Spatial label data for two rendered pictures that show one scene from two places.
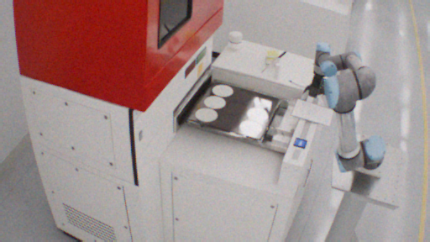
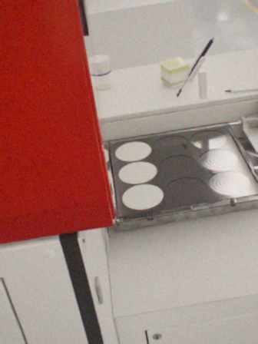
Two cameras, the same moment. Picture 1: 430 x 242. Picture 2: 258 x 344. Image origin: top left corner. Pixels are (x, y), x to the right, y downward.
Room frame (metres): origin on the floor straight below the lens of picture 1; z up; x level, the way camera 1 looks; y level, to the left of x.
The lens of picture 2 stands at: (0.95, 0.39, 1.64)
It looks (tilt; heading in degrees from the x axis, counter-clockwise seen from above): 35 degrees down; 340
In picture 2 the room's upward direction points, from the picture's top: 8 degrees counter-clockwise
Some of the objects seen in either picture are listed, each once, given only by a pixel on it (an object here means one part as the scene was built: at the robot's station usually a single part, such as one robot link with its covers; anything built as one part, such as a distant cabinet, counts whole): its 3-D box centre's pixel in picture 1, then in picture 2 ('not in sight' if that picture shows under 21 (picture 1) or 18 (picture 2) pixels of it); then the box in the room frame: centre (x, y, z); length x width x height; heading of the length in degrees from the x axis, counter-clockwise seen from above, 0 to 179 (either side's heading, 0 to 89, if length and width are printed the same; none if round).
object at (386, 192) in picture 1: (368, 176); not in sight; (1.65, -0.80, 0.75); 0.45 x 0.44 x 0.13; 68
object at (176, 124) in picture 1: (193, 99); (100, 183); (1.99, 0.11, 0.89); 0.44 x 0.02 x 0.10; 161
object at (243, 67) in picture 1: (275, 75); (186, 99); (2.27, -0.31, 0.89); 0.62 x 0.35 x 0.14; 71
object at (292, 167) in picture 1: (304, 138); not in sight; (1.76, -0.42, 0.89); 0.55 x 0.09 x 0.14; 161
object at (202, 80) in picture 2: (274, 66); (196, 77); (2.14, -0.28, 1.03); 0.06 x 0.04 x 0.13; 71
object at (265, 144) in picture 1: (238, 136); (211, 208); (1.81, -0.11, 0.84); 0.50 x 0.02 x 0.03; 71
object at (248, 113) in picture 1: (236, 108); (178, 167); (1.94, -0.10, 0.90); 0.34 x 0.34 x 0.01; 71
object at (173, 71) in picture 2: (272, 58); (175, 72); (2.27, -0.28, 1.00); 0.07 x 0.07 x 0.07; 0
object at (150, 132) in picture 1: (175, 97); (88, 183); (1.83, 0.18, 1.02); 0.82 x 0.03 x 0.40; 161
